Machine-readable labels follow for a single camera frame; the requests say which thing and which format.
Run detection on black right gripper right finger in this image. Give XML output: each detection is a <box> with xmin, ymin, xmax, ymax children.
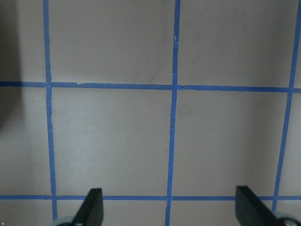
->
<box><xmin>235</xmin><ymin>186</ymin><xmax>282</xmax><ymax>226</ymax></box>

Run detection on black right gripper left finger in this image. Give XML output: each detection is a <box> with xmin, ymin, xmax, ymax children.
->
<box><xmin>71</xmin><ymin>188</ymin><xmax>104</xmax><ymax>226</ymax></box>

